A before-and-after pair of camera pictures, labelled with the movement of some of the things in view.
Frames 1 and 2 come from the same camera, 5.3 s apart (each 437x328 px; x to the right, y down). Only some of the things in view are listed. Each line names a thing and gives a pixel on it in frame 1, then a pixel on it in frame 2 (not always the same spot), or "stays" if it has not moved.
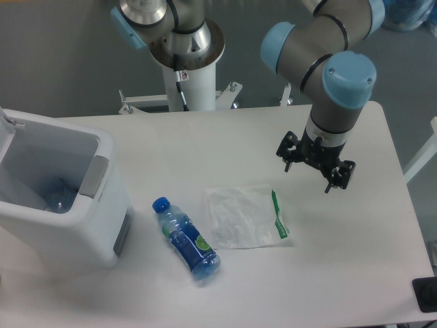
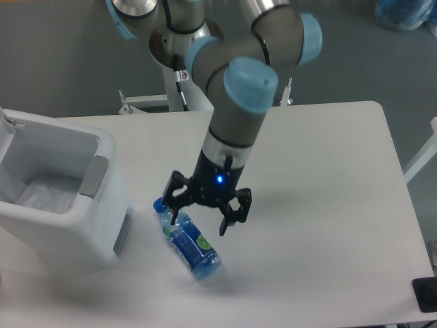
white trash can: x=65 y=201 stays
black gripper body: x=321 y=157 -> x=212 y=182
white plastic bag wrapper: x=245 y=216 -> x=56 y=197
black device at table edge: x=425 y=290 stays
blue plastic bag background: x=405 y=15 stays
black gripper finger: x=288 y=149 -> x=176 y=180
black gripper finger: x=341 y=174 -> x=232 y=216
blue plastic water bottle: x=191 y=246 stays
